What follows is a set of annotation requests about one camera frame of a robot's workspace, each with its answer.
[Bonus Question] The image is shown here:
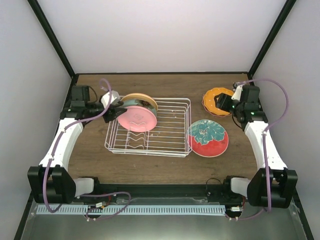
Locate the plain pink plate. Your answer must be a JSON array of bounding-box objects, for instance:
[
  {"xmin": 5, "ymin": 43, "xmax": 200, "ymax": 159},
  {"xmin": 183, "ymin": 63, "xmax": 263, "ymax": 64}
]
[{"xmin": 117, "ymin": 105, "xmax": 157, "ymax": 133}]

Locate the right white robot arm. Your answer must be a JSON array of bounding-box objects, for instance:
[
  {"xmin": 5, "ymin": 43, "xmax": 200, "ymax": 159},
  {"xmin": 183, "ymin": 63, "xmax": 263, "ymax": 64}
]
[{"xmin": 214, "ymin": 84, "xmax": 298, "ymax": 210}]

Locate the white wire dish rack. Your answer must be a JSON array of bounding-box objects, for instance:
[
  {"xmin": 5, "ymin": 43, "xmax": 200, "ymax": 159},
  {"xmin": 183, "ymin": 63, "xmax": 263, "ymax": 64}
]
[{"xmin": 104, "ymin": 97, "xmax": 192, "ymax": 157}]

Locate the pink polka dot plate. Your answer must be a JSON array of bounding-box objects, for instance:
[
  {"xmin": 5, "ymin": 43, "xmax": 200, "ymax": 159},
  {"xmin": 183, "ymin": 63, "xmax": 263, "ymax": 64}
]
[{"xmin": 201, "ymin": 100, "xmax": 232, "ymax": 118}]

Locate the red and teal plate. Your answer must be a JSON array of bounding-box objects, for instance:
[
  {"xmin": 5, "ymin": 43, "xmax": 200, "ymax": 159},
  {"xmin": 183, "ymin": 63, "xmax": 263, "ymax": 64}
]
[{"xmin": 187, "ymin": 119, "xmax": 229, "ymax": 158}]

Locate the black enclosure frame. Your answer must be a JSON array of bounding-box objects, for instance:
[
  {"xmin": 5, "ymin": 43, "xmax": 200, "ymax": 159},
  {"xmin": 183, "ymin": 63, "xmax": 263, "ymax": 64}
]
[{"xmin": 14, "ymin": 0, "xmax": 314, "ymax": 240}]

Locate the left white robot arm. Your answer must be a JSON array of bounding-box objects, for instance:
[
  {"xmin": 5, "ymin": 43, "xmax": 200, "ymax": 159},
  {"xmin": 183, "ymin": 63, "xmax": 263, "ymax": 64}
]
[{"xmin": 27, "ymin": 85, "xmax": 126, "ymax": 204}]

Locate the orange polka dot plate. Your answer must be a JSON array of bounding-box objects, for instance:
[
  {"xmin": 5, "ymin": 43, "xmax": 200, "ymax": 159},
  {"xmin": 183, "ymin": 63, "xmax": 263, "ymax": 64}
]
[{"xmin": 202, "ymin": 87, "xmax": 233, "ymax": 115}]

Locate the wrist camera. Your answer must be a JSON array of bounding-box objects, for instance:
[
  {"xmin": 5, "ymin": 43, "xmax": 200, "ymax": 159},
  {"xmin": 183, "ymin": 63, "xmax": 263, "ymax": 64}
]
[
  {"xmin": 231, "ymin": 82, "xmax": 244, "ymax": 101},
  {"xmin": 100, "ymin": 90, "xmax": 121, "ymax": 107}
]

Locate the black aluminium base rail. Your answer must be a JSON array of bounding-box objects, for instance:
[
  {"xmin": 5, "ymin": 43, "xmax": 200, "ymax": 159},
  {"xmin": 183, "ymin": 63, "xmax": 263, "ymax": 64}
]
[{"xmin": 93, "ymin": 183, "xmax": 226, "ymax": 202}]

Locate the mint green flower plate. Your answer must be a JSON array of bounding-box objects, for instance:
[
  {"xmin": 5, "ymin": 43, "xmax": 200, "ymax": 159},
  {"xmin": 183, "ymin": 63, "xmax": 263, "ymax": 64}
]
[{"xmin": 122, "ymin": 98, "xmax": 157, "ymax": 113}]

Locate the light blue slotted cable duct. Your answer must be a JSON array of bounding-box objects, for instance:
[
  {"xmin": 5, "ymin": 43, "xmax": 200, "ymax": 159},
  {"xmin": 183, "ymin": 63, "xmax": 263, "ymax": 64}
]
[{"xmin": 36, "ymin": 204, "xmax": 226, "ymax": 215}]

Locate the purple cable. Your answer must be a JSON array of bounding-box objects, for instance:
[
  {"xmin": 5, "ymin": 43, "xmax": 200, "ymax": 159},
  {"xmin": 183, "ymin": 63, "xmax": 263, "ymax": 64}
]
[
  {"xmin": 42, "ymin": 78, "xmax": 113, "ymax": 214},
  {"xmin": 234, "ymin": 78, "xmax": 290, "ymax": 213}
]

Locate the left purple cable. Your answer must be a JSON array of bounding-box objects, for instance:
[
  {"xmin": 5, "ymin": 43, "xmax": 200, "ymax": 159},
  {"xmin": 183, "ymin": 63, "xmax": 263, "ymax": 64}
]
[{"xmin": 42, "ymin": 78, "xmax": 113, "ymax": 214}]

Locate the tan beige plate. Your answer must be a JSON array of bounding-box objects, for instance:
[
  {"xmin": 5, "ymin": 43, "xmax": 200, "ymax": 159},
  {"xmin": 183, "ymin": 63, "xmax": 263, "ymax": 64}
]
[{"xmin": 121, "ymin": 93, "xmax": 158, "ymax": 110}]

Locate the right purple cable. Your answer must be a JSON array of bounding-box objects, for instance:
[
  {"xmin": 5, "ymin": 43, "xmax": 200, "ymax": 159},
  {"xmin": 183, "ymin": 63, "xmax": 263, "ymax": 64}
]
[{"xmin": 234, "ymin": 78, "xmax": 290, "ymax": 213}]

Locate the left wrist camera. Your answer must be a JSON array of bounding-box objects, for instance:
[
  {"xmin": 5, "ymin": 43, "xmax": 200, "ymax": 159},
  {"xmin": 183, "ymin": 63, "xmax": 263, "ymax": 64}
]
[{"xmin": 100, "ymin": 90, "xmax": 121, "ymax": 107}]

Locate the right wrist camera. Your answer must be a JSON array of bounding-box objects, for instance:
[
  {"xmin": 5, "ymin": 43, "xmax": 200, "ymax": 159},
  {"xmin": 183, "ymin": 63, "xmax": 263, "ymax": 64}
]
[{"xmin": 231, "ymin": 82, "xmax": 244, "ymax": 101}]

